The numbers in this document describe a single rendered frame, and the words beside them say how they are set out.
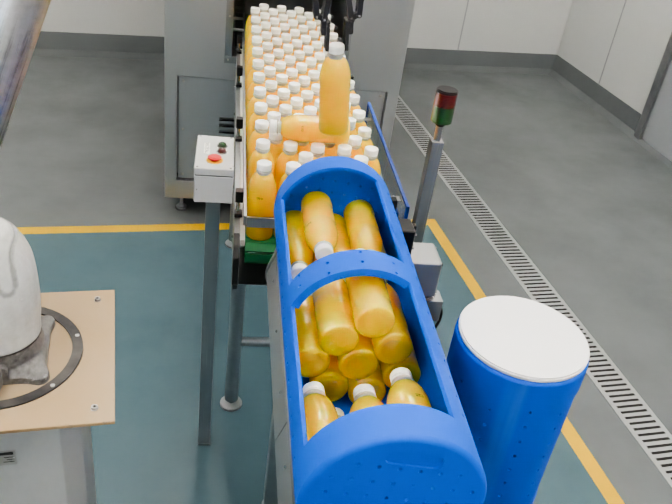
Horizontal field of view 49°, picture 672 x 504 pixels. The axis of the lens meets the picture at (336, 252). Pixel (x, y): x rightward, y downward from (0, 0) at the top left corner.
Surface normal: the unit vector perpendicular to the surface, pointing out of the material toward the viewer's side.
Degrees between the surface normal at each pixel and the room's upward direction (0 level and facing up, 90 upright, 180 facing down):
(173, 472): 0
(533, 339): 0
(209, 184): 90
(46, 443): 90
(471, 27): 90
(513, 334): 0
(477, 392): 90
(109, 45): 76
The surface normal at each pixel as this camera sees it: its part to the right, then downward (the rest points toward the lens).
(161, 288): 0.12, -0.83
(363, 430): -0.31, -0.77
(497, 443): -0.26, 0.50
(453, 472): 0.11, 0.55
